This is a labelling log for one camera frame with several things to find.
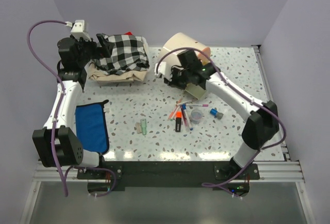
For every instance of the round beige drawer organizer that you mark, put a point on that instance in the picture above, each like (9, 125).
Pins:
(177, 41)

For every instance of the aluminium frame rail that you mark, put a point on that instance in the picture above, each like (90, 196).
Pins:
(46, 202)

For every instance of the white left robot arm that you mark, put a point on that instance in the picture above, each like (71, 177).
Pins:
(57, 137)

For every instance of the clear round pin box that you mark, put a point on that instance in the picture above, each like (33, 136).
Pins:
(196, 116)

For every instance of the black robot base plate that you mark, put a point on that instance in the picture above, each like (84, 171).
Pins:
(186, 174)

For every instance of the blue capped white marker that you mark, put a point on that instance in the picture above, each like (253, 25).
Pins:
(187, 117)

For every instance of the beige small eraser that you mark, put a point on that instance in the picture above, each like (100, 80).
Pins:
(138, 127)

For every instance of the blue cloth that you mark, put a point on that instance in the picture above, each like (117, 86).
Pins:
(91, 127)

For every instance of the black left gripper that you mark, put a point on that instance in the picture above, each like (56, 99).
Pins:
(105, 51)

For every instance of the orange capped marker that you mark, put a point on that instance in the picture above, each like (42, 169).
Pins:
(173, 113)

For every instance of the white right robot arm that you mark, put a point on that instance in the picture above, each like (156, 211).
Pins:
(260, 118)

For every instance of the grey-green bottom drawer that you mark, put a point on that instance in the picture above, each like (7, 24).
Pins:
(196, 91)

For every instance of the orange black highlighter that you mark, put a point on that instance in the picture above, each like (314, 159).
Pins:
(178, 122)

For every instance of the beige folded cloth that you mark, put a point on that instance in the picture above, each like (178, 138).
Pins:
(101, 77)

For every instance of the black white checkered cloth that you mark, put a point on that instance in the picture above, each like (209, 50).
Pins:
(128, 54)

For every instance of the green translucent eraser tube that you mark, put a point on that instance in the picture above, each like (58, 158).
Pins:
(143, 126)

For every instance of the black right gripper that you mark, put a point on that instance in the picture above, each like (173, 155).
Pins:
(171, 82)

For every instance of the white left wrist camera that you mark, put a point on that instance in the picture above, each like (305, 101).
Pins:
(79, 30)

